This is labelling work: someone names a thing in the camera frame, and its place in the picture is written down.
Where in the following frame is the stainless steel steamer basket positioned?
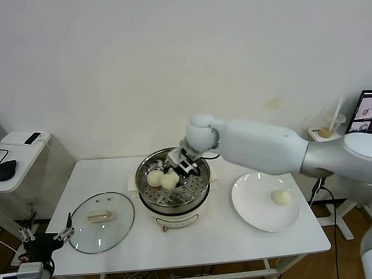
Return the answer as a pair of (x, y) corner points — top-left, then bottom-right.
(127, 147), (219, 208)

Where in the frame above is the cream electric cooker pot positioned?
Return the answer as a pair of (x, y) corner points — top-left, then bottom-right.
(127, 170), (219, 233)

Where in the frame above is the white steamed baozi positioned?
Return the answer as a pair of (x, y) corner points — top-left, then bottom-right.
(146, 170), (163, 187)
(271, 189), (292, 207)
(160, 171), (178, 189)

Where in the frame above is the black power cable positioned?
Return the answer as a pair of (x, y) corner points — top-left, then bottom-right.
(309, 177), (349, 279)

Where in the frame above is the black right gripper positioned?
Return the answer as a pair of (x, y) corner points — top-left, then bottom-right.
(163, 158), (203, 189)

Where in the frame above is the round glass pot lid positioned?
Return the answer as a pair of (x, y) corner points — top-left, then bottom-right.
(69, 191), (135, 254)

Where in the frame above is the white round plate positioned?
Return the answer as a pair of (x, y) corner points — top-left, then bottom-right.
(231, 173), (301, 233)

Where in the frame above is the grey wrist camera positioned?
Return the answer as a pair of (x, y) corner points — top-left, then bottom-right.
(169, 148), (187, 168)
(17, 261), (44, 278)

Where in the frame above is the flat white box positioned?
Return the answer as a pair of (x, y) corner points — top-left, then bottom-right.
(1, 131), (50, 146)

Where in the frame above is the white drinking straw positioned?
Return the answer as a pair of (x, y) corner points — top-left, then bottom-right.
(328, 97), (344, 134)

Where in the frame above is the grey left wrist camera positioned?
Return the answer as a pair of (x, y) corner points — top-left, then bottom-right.
(17, 261), (44, 278)

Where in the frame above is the clear plastic drink cup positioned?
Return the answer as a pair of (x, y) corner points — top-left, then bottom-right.
(318, 112), (347, 138)

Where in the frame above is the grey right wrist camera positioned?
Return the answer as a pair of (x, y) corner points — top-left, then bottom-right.
(169, 148), (187, 168)

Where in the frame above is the white side table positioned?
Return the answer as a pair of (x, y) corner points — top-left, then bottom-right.
(307, 126), (372, 241)
(0, 131), (78, 267)

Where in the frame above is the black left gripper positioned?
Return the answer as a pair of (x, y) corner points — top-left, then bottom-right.
(17, 213), (76, 262)

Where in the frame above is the open dark laptop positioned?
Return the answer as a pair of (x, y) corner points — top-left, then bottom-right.
(350, 89), (372, 135)

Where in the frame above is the black computer mouse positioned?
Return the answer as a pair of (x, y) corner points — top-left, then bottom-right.
(0, 159), (17, 182)

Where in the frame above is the black smartphone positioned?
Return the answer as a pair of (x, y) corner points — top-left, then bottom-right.
(23, 132), (42, 146)

